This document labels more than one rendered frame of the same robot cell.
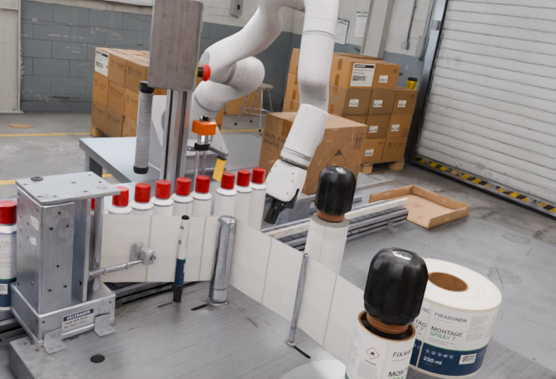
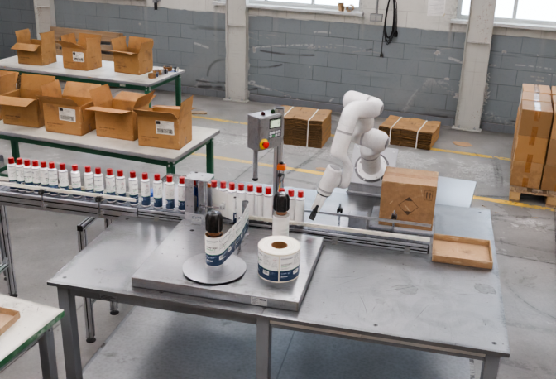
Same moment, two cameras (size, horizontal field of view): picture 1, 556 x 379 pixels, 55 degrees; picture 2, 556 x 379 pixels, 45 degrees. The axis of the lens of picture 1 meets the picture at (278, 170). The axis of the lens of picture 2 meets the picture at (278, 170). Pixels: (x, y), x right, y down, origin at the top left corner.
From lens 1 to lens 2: 3.01 m
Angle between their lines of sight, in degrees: 56
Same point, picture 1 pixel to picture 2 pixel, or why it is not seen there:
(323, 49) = (337, 138)
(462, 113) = not seen: outside the picture
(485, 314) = (268, 255)
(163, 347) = not seen: hidden behind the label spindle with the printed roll
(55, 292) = (189, 207)
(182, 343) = not seen: hidden behind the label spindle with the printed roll
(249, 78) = (371, 144)
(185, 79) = (256, 146)
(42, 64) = (505, 91)
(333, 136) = (400, 187)
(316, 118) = (328, 172)
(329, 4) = (344, 117)
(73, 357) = (188, 227)
